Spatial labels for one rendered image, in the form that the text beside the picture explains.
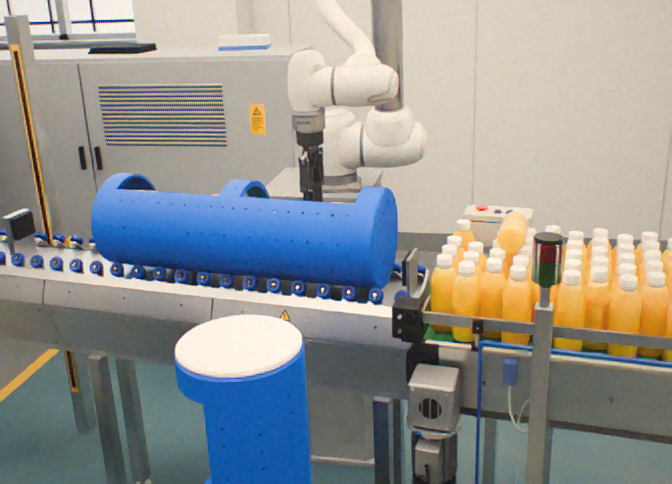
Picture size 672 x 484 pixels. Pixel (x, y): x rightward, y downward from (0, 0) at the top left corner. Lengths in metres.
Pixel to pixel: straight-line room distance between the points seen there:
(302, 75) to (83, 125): 2.19
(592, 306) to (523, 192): 3.01
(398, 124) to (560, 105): 2.36
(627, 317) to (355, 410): 1.31
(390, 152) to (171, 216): 0.79
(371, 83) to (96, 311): 1.12
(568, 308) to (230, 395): 0.82
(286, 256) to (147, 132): 1.94
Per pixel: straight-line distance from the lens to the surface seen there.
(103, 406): 2.69
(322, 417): 2.92
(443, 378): 1.85
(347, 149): 2.55
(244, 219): 2.07
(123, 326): 2.44
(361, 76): 1.96
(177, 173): 3.84
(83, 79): 3.96
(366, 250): 1.95
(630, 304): 1.85
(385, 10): 2.42
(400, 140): 2.51
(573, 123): 4.77
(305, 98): 1.99
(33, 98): 2.94
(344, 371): 2.18
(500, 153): 4.79
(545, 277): 1.62
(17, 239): 2.67
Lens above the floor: 1.80
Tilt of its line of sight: 19 degrees down
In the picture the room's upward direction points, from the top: 2 degrees counter-clockwise
